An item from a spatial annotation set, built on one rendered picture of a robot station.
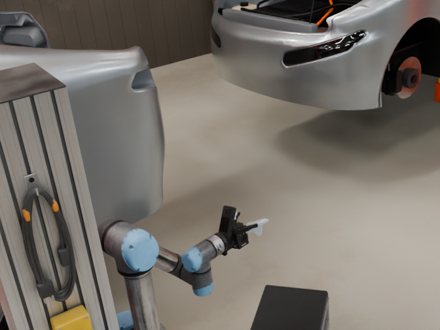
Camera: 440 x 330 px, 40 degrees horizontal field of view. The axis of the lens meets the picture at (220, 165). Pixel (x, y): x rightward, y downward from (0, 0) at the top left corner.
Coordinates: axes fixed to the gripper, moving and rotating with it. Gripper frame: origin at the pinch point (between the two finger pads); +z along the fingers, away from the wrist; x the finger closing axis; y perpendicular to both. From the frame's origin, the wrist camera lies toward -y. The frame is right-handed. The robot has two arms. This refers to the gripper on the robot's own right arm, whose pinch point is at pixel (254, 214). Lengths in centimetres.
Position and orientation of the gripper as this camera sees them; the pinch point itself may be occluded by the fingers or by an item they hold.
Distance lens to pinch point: 229.7
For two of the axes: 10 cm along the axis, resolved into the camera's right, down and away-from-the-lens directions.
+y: 1.9, 9.2, 3.5
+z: 6.9, -3.8, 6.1
